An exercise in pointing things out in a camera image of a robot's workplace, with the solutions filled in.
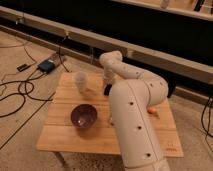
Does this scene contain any black eraser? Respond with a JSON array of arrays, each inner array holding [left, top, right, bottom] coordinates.
[[104, 84, 112, 96]]

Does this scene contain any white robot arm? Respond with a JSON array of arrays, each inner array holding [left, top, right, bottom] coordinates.
[[99, 51, 171, 171]]

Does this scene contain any translucent plastic cup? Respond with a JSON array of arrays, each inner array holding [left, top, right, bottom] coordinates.
[[73, 72, 88, 93]]

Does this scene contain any purple bowl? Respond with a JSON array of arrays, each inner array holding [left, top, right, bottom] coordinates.
[[70, 104, 97, 129]]

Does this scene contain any orange carrot toy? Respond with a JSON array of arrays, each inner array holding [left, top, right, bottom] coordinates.
[[147, 107, 159, 117]]

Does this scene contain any wooden table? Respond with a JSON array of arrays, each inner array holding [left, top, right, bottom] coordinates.
[[37, 73, 183, 157]]

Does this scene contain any black power adapter box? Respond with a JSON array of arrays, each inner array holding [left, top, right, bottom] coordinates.
[[38, 60, 55, 73]]

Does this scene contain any small black device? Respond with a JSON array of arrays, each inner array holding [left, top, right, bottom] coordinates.
[[17, 64, 30, 72]]

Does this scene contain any black floor cable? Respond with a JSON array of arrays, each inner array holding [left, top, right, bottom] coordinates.
[[0, 46, 56, 119]]

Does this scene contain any black cable at right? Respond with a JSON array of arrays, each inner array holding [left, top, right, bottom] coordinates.
[[200, 96, 213, 139]]

